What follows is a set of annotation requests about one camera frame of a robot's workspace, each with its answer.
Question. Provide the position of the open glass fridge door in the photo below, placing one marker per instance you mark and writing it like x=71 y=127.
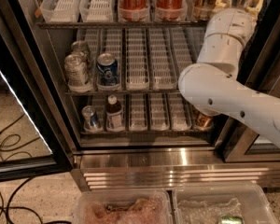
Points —
x=33 y=138

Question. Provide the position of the stainless fridge base grille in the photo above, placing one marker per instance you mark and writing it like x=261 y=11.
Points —
x=166 y=168

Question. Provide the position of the blue pepsi can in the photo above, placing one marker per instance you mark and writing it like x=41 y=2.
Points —
x=107 y=67

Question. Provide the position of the left clear plastic bin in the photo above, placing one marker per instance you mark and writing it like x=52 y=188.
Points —
x=124 y=206

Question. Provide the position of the green can in bin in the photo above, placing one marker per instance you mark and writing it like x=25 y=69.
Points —
x=231 y=220

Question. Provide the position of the brown bottle white cap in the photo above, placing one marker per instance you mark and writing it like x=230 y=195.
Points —
x=114 y=114

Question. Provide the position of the silver can rear left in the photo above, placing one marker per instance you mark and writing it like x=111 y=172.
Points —
x=82 y=47

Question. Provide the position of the right clear plastic bin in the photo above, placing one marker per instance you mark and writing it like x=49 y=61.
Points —
x=207 y=203

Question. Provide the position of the small redbull can bottom shelf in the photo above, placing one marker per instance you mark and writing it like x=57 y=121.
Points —
x=91 y=121

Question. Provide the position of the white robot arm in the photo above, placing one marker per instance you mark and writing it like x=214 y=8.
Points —
x=211 y=83

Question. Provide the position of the gold can front bottom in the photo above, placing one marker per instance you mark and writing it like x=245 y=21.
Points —
x=202 y=121

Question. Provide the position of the clear plastic bin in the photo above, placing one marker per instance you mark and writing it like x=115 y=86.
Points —
x=124 y=206
x=207 y=203

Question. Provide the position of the silver can front left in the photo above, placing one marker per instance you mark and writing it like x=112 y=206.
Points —
x=76 y=70

